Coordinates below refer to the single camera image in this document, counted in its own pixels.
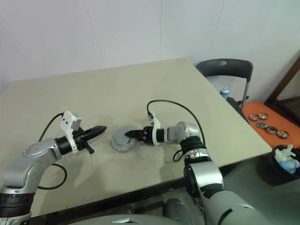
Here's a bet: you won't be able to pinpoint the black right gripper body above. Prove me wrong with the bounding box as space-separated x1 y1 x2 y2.
140 126 154 144

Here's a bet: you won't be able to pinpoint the white plastic trash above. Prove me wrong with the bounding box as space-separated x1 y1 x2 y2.
274 144 300 163

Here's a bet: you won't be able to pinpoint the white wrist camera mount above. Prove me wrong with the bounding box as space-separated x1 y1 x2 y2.
147 112 163 146
60 111 83 154

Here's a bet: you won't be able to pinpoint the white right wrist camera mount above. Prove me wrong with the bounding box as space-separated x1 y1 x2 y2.
147 112 163 146

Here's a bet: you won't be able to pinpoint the metal bearings on orange mat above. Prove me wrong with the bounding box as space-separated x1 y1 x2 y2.
241 101 300 147

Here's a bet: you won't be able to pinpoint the silver robot torso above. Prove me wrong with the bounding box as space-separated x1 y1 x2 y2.
56 206 188 225

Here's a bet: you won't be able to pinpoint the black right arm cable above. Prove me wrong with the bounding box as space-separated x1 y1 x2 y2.
146 99 207 163

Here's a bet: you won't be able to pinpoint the black table frame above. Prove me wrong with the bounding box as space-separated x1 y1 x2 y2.
29 167 222 220

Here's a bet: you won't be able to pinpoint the blue crumpled trash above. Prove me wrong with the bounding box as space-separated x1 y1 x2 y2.
278 160 300 174

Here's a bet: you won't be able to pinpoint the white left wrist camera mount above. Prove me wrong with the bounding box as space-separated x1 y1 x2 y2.
60 111 83 154

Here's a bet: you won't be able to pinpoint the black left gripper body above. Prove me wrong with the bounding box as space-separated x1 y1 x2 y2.
74 129 95 155

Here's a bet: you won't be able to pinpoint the black waste bin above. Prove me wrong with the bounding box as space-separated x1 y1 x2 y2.
257 144 300 187

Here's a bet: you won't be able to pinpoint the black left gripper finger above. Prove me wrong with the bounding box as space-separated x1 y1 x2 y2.
82 125 108 136
83 128 108 142

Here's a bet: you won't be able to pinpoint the black folding chair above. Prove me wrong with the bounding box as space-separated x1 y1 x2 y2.
196 58 254 110

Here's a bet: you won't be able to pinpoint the dark grey rounded shape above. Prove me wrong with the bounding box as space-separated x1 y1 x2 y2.
114 203 135 214
161 198 190 220

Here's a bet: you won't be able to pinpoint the blue white bottle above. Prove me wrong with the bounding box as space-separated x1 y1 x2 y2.
219 86 230 100

